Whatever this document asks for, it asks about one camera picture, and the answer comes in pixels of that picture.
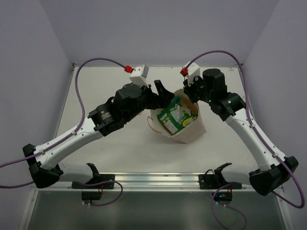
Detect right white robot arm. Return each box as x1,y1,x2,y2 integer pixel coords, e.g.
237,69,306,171
183,69,298,196

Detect aluminium front rail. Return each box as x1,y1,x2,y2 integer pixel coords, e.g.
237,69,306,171
31,172,283,192

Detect green snack pouch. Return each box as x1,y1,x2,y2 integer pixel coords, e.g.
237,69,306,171
157,96,198,135

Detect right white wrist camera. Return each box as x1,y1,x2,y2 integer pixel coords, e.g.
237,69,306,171
180,62,200,86

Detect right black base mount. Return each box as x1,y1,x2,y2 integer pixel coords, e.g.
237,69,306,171
198,169,248,230

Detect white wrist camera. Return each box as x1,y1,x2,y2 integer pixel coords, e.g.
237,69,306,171
124,65,149,87
180,62,200,86

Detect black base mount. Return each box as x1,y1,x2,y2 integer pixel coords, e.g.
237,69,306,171
71,174,123,207
198,169,248,230

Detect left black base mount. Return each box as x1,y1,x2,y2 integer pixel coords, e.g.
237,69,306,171
71,174,123,207

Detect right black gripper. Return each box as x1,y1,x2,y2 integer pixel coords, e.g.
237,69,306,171
183,74,214,105

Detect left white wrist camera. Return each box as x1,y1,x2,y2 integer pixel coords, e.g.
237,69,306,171
124,65,149,87

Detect beige paper bag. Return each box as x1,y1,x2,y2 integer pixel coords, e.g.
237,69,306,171
147,89,206,144

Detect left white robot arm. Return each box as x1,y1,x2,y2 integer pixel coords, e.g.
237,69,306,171
23,80,175,188

